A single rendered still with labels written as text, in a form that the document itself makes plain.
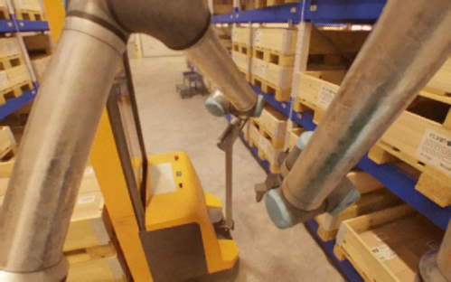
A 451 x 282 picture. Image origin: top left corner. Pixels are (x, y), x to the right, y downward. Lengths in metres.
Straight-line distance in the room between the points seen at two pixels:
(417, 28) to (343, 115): 0.12
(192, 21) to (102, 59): 0.17
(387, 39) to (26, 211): 0.54
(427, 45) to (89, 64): 0.46
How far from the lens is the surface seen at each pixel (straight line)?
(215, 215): 2.02
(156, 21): 0.43
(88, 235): 1.52
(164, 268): 1.76
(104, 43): 0.47
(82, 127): 0.45
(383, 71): 0.30
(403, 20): 0.29
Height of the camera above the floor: 1.89
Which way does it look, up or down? 28 degrees down
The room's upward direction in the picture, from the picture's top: straight up
